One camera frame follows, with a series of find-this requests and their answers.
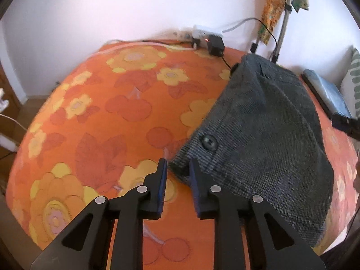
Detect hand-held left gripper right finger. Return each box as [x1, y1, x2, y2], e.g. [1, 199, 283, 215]
[189, 158, 326, 270]

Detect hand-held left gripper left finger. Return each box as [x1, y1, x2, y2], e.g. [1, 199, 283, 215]
[31, 158, 169, 270]

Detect grey woven pants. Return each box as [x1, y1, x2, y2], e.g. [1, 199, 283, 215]
[169, 53, 335, 247]

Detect blue grey flat case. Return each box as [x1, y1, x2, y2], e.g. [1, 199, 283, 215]
[301, 69, 353, 120]

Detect green patterned white pillow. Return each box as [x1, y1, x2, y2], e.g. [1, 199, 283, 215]
[340, 45, 360, 119]

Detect orange floral bed cover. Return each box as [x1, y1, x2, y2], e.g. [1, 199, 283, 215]
[6, 40, 359, 270]

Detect grey metal pole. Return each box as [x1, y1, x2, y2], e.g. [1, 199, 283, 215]
[270, 0, 294, 64]

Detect yellow floral hanging cloth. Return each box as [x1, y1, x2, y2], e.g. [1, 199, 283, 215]
[257, 0, 288, 45]

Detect black power adapter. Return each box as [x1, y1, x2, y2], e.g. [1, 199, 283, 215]
[207, 36, 225, 57]

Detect white power strip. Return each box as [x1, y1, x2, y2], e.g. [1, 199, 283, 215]
[172, 25, 224, 47]

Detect black cable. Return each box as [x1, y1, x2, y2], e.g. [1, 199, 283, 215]
[221, 18, 279, 75]

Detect white charger cable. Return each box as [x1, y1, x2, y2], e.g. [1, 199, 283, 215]
[0, 88, 29, 154]

